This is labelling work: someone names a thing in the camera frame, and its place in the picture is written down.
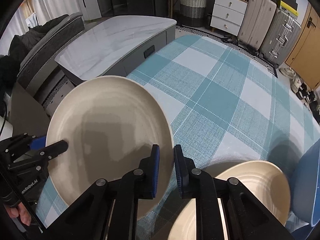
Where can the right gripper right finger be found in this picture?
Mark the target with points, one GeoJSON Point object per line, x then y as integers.
{"type": "Point", "coordinates": [248, 201]}

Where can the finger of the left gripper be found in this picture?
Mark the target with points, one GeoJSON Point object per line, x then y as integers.
{"type": "Point", "coordinates": [52, 151]}
{"type": "Point", "coordinates": [37, 143]}

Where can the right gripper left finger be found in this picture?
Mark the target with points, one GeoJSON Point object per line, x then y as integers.
{"type": "Point", "coordinates": [108, 209]}

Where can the blue bowl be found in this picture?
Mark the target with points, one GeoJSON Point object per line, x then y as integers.
{"type": "Point", "coordinates": [304, 186]}

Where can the large beige plate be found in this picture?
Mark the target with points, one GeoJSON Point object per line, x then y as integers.
{"type": "Point", "coordinates": [110, 124]}

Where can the person's left hand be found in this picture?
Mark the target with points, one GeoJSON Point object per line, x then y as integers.
{"type": "Point", "coordinates": [19, 211]}

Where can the grey sofa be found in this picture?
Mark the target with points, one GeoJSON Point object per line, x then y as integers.
{"type": "Point", "coordinates": [36, 49]}

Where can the teal checkered tablecloth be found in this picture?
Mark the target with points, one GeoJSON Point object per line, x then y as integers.
{"type": "Point", "coordinates": [223, 109]}

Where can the grey marble coffee table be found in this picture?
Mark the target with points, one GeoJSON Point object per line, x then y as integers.
{"type": "Point", "coordinates": [115, 46]}

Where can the wooden door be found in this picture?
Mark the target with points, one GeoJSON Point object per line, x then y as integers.
{"type": "Point", "coordinates": [304, 58]}

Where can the silver grey suitcase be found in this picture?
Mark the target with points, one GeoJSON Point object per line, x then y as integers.
{"type": "Point", "coordinates": [280, 38]}

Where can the woven laundry basket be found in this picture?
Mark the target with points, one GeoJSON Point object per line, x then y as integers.
{"type": "Point", "coordinates": [192, 12]}

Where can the beige suitcase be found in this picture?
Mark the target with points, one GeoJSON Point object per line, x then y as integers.
{"type": "Point", "coordinates": [256, 22]}

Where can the white drawer cabinet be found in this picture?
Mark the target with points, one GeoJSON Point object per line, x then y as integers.
{"type": "Point", "coordinates": [228, 15]}

